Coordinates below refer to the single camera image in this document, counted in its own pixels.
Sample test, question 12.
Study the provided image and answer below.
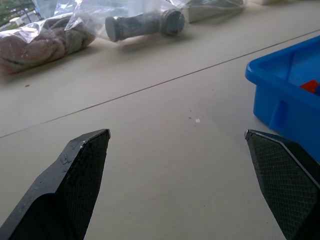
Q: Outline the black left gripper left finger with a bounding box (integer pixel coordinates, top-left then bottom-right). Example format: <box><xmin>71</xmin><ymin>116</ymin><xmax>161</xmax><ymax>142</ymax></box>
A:
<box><xmin>0</xmin><ymin>128</ymin><xmax>112</xmax><ymax>240</ymax></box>

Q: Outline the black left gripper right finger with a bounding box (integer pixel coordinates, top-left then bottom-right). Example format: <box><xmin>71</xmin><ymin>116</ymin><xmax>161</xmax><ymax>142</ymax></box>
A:
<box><xmin>244</xmin><ymin>129</ymin><xmax>320</xmax><ymax>240</ymax></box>

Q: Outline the blue plastic bin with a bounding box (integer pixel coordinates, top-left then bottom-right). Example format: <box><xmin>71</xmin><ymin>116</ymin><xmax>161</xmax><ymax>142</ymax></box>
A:
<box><xmin>245</xmin><ymin>35</ymin><xmax>320</xmax><ymax>164</ymax></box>

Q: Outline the orange item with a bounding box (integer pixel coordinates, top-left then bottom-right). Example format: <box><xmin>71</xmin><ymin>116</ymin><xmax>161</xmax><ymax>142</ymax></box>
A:
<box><xmin>299</xmin><ymin>79</ymin><xmax>320</xmax><ymax>94</ymax></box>

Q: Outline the bagged pink grey cloth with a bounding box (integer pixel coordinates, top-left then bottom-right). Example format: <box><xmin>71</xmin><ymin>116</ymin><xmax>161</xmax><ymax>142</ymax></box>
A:
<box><xmin>0</xmin><ymin>11</ymin><xmax>97</xmax><ymax>76</ymax></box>

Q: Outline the bagged grey cylindrical roller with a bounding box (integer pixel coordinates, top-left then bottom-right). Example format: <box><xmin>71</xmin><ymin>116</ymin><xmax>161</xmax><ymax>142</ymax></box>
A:
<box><xmin>104</xmin><ymin>8</ymin><xmax>186</xmax><ymax>43</ymax></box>

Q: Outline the bagged grey wedge object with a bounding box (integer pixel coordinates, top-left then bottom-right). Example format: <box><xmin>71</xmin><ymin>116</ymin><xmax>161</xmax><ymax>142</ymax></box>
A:
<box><xmin>185</xmin><ymin>0</ymin><xmax>245</xmax><ymax>24</ymax></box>

